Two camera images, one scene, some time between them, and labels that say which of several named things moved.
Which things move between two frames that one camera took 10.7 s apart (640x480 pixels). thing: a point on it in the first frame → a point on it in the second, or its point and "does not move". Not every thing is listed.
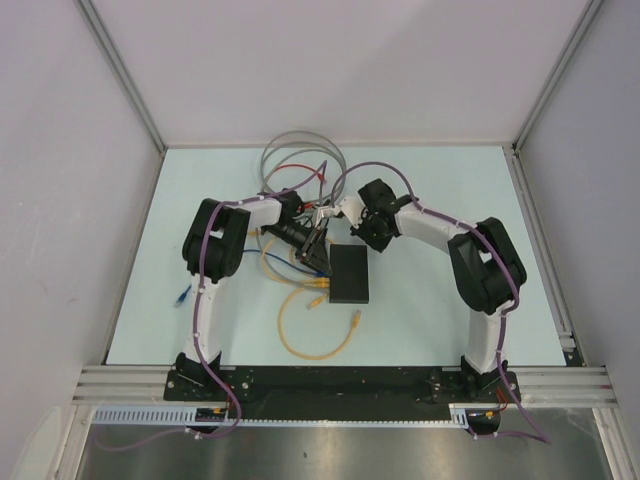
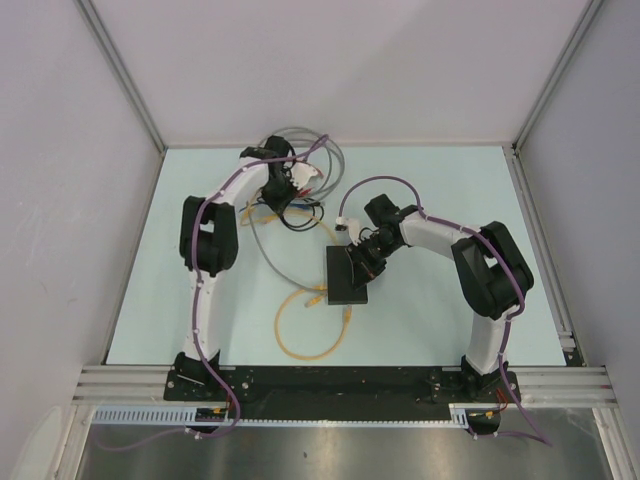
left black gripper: [315, 254] → [279, 204]
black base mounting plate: [342, 394] does not move
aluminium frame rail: [540, 386] does not move
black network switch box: [348, 274] does not move
